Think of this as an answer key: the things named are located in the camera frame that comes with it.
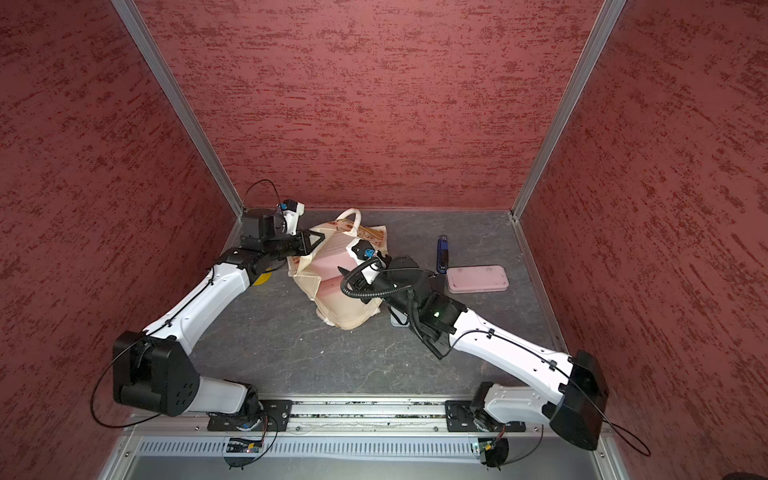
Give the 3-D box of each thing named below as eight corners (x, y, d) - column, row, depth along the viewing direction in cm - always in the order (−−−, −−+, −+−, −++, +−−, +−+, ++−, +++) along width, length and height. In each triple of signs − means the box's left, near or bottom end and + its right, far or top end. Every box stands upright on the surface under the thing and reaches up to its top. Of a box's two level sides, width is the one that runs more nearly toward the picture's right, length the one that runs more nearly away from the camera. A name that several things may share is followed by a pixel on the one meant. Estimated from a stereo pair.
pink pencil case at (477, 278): (449, 293, 100) (450, 288, 97) (445, 270, 106) (447, 265, 103) (507, 293, 100) (510, 289, 97) (501, 270, 106) (503, 265, 104)
